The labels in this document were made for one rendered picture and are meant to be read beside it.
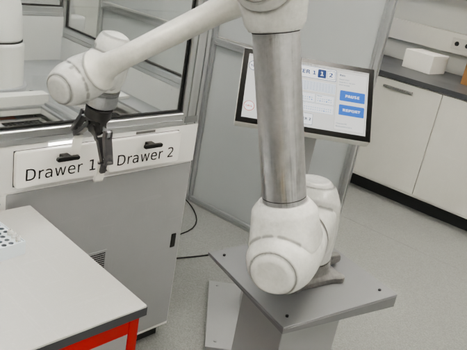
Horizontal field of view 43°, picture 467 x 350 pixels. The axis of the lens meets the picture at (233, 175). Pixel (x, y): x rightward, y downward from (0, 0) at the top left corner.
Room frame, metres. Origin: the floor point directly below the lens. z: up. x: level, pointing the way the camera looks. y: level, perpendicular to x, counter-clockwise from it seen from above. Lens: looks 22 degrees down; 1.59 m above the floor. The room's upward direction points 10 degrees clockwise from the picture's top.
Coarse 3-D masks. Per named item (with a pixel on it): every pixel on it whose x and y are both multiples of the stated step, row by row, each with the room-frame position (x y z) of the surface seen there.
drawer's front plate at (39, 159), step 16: (96, 144) 1.71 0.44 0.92; (16, 160) 1.52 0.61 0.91; (32, 160) 1.56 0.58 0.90; (48, 160) 1.59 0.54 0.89; (80, 160) 1.67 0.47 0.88; (96, 160) 1.72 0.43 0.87; (16, 176) 1.52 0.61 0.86; (32, 176) 1.56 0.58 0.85; (64, 176) 1.64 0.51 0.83; (80, 176) 1.68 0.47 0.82
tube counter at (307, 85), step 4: (304, 80) 2.27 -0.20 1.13; (308, 80) 2.27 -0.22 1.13; (304, 84) 2.26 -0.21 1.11; (308, 84) 2.26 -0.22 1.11; (312, 84) 2.26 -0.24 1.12; (316, 84) 2.27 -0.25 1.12; (320, 84) 2.27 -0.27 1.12; (324, 84) 2.27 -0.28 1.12; (328, 84) 2.27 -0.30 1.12; (332, 84) 2.28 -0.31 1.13; (304, 88) 2.25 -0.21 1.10; (308, 88) 2.25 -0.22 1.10; (312, 88) 2.25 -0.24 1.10; (316, 88) 2.25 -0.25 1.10; (320, 88) 2.26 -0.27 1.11; (324, 88) 2.26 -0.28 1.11; (328, 88) 2.26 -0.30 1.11; (332, 88) 2.27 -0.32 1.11; (324, 92) 2.25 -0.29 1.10; (328, 92) 2.25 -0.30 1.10; (332, 92) 2.25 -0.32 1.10
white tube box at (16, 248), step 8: (0, 224) 1.35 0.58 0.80; (0, 232) 1.31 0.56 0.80; (0, 240) 1.27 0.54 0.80; (8, 240) 1.29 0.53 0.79; (24, 240) 1.29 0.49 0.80; (0, 248) 1.24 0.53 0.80; (8, 248) 1.25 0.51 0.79; (16, 248) 1.27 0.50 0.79; (24, 248) 1.29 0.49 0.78; (0, 256) 1.23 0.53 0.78; (8, 256) 1.25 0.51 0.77; (16, 256) 1.27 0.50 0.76
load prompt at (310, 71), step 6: (306, 66) 2.31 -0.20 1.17; (312, 66) 2.31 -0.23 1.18; (306, 72) 2.29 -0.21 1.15; (312, 72) 2.29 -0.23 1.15; (318, 72) 2.30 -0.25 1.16; (324, 72) 2.30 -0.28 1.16; (330, 72) 2.31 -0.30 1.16; (336, 72) 2.31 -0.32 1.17; (318, 78) 2.28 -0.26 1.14; (324, 78) 2.29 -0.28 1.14; (330, 78) 2.29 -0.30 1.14
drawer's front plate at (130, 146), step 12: (168, 132) 1.94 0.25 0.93; (180, 132) 1.97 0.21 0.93; (120, 144) 1.78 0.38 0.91; (132, 144) 1.82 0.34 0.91; (144, 144) 1.85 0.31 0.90; (168, 144) 1.93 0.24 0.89; (120, 156) 1.79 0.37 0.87; (132, 156) 1.82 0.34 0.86; (156, 156) 1.90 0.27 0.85; (108, 168) 1.76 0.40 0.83; (120, 168) 1.79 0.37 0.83; (132, 168) 1.83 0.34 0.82
